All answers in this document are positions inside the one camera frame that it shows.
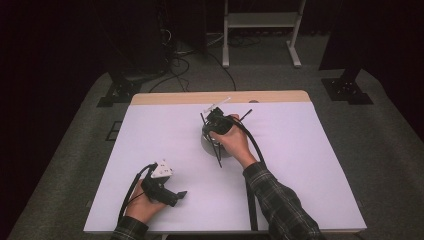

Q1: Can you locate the black rectangular frame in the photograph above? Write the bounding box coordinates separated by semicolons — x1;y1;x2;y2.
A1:
105;120;124;142

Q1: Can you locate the white metal stand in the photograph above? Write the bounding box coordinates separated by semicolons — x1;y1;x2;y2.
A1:
222;0;307;69

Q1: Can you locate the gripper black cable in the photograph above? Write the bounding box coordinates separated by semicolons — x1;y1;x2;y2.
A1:
116;162;158;226
229;116;267;166

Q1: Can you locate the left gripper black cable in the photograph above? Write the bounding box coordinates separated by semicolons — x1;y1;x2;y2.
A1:
116;162;158;226

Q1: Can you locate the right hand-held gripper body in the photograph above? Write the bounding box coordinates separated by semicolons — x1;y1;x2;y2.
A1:
202;96;235;136

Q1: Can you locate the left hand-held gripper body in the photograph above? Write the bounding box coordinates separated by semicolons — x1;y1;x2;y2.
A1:
141;158;180;208

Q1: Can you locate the person's right hand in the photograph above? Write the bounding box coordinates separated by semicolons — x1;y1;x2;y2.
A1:
209;114;258;170

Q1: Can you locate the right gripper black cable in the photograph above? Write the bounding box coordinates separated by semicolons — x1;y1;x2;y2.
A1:
229;116;267;166

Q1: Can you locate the white table mat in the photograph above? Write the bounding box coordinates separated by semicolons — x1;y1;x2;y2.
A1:
83;101;368;234

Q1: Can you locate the person's left hand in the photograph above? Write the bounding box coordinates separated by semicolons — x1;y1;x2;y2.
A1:
125;179;168;223

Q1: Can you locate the black stand base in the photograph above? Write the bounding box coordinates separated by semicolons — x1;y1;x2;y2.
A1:
96;71;143;108
320;68;374;106

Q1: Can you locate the black floor cable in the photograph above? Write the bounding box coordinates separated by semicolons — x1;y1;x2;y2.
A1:
206;51;238;92
148;56;191;94

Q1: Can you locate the metal bowl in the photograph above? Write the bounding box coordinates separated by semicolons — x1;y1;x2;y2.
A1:
200;123;234;150

